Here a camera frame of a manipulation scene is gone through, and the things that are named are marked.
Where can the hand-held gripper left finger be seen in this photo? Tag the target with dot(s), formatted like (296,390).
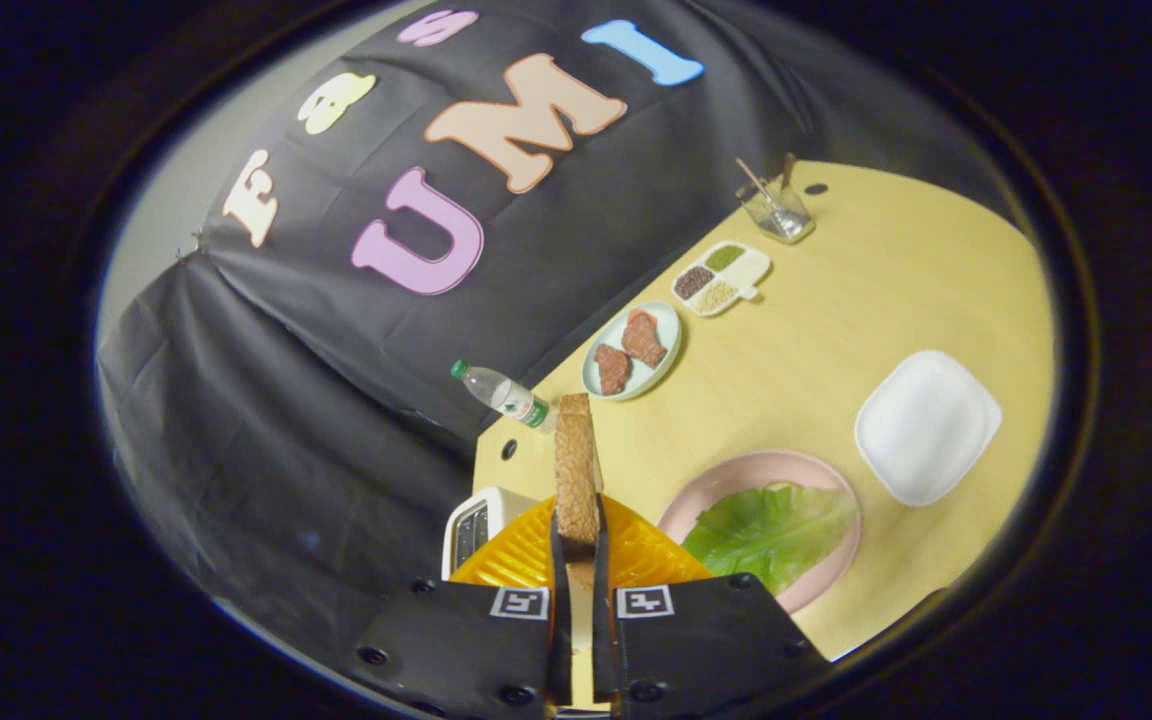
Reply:
(560,620)

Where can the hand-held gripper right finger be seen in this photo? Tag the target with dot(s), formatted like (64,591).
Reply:
(604,640)

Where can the bread slice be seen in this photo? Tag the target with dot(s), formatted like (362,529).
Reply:
(576,470)

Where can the green lettuce leaf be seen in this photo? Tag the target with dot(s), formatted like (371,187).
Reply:
(766,530)

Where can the white toaster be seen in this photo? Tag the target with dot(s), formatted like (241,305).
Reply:
(471,520)

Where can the pink round plate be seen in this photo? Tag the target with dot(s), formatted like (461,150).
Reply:
(716,480)

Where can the clear plastic water bottle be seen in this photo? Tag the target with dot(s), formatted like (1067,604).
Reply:
(506,395)

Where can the brown meat piece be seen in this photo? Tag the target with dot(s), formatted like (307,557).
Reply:
(644,338)
(613,370)

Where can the pale green round plate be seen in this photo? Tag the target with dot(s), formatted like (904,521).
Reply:
(658,372)

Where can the black backdrop cloth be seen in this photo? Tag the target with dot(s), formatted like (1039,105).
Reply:
(286,400)

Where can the white square plate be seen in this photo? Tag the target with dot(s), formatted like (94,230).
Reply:
(926,425)

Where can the white divided seasoning dish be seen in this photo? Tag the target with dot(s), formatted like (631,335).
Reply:
(751,262)

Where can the clear glass cup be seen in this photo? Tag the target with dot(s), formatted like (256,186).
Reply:
(784,218)

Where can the thin wooden stick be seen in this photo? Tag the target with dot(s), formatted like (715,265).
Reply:
(751,175)
(788,170)

